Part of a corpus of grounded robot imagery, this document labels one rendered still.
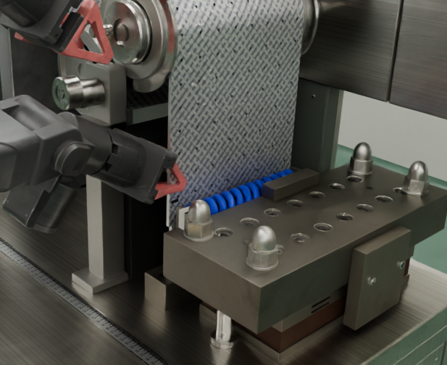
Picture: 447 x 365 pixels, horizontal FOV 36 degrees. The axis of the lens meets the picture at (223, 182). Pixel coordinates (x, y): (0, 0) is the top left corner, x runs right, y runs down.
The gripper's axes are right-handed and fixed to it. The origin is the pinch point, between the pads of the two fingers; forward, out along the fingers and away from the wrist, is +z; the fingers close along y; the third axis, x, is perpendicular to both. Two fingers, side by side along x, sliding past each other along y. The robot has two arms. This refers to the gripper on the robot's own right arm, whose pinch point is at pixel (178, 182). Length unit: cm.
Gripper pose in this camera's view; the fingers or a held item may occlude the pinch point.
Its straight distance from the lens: 88.6
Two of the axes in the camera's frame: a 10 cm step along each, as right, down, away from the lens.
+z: 6.0, 2.5, 7.6
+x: 4.0, -9.2, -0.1
